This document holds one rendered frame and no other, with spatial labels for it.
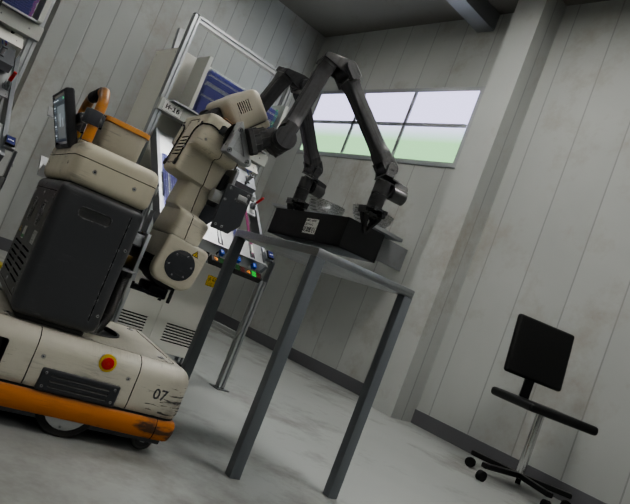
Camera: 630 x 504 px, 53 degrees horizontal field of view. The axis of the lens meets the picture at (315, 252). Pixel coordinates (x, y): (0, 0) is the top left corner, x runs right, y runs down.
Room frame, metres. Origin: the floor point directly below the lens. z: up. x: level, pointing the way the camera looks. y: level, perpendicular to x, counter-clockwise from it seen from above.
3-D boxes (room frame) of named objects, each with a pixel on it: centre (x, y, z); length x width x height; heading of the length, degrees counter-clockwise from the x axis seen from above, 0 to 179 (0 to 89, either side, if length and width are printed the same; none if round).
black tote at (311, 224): (2.48, 0.00, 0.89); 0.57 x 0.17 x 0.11; 30
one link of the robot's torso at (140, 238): (2.24, 0.53, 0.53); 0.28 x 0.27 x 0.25; 31
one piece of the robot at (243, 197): (2.25, 0.39, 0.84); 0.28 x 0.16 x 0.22; 31
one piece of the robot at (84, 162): (2.06, 0.72, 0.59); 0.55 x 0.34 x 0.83; 31
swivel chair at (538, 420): (4.05, -1.70, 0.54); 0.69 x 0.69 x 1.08
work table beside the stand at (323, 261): (2.50, -0.03, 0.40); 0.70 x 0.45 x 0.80; 31
